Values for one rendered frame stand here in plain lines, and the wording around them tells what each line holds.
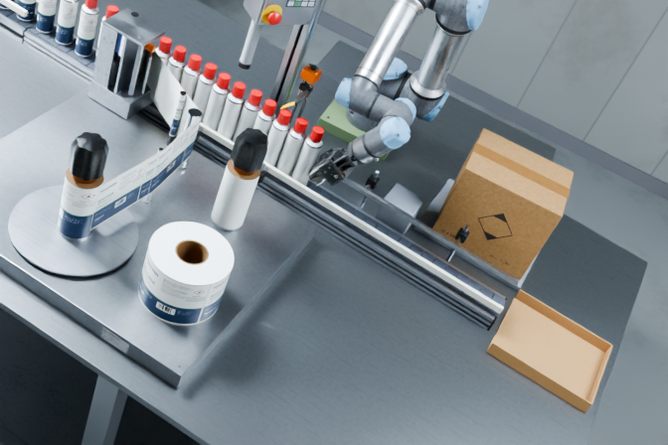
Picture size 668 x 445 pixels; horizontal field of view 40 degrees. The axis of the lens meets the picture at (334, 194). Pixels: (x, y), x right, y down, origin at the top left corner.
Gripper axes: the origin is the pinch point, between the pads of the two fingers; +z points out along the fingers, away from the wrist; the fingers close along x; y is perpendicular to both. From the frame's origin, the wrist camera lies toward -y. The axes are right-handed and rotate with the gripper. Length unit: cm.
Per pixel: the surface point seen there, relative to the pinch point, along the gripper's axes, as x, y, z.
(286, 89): -24.2, -11.8, -0.7
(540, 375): 74, 13, -34
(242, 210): -7.0, 30.5, 1.3
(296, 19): -38.8, -7.8, -20.8
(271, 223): 2.1, 20.6, 5.1
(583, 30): 46, -247, 7
